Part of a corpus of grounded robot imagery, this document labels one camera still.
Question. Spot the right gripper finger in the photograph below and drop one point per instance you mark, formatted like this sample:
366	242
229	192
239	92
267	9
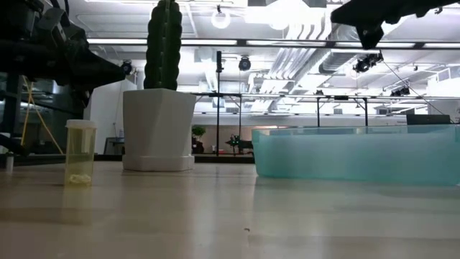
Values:
370	36
359	12

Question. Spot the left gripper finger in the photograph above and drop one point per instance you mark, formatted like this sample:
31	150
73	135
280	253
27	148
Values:
82	97
102	73

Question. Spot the yellow transparent pill bottle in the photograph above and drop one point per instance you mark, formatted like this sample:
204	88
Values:
79	154

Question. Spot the teal translucent plastic basket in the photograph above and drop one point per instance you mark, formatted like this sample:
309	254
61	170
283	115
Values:
359	158

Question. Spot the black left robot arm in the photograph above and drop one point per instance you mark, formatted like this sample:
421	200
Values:
14	57

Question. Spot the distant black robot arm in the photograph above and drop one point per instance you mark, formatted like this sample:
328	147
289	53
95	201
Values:
237	142

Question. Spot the black round spotlight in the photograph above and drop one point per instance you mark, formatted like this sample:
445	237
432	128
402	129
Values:
126	67
244	64

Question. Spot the black ceiling light cluster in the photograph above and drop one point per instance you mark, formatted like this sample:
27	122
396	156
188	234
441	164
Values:
364	64

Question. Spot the dark monitor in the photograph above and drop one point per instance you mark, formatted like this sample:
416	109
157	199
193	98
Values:
114	145

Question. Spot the tall green cactus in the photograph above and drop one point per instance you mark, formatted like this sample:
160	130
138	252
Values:
163	46

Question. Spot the white plant pot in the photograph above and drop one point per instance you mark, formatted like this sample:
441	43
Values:
158	129

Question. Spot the small white cylinder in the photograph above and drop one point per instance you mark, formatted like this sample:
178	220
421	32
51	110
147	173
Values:
9	163

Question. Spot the black flat monitor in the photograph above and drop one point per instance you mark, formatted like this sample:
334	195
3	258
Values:
427	119

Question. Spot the black vertical pole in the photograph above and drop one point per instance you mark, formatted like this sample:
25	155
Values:
218	90

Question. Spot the silver ventilation duct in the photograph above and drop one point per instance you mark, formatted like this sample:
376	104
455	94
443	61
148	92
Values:
338	61

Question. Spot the black rig frame post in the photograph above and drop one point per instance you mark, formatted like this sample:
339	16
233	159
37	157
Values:
12	108

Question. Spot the distant black frame rig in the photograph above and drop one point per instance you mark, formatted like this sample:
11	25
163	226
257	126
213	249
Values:
317	111

